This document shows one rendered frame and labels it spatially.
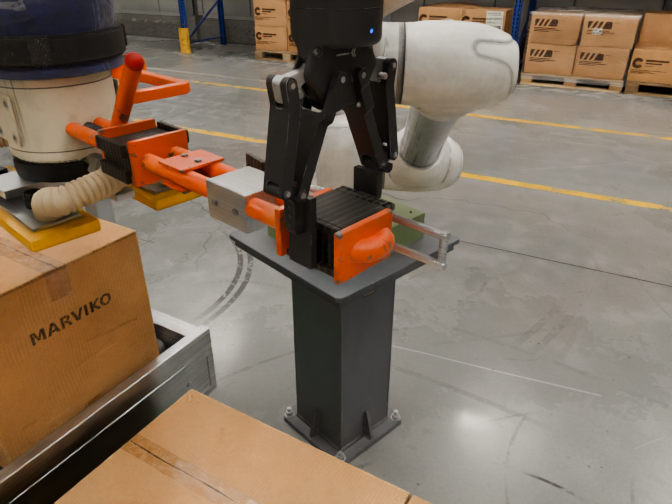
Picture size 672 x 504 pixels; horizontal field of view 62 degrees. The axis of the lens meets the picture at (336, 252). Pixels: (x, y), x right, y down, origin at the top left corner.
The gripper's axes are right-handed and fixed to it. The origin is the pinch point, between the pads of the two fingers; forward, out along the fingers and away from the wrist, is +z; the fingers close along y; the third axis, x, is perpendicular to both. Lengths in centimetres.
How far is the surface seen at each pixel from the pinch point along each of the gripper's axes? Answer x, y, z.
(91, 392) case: -73, 4, 65
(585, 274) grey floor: -47, -240, 127
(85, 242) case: -79, -5, 32
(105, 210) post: -134, -32, 50
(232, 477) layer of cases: -37, -7, 73
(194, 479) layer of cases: -42, -2, 73
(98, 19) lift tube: -50, -3, -15
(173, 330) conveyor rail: -84, -23, 68
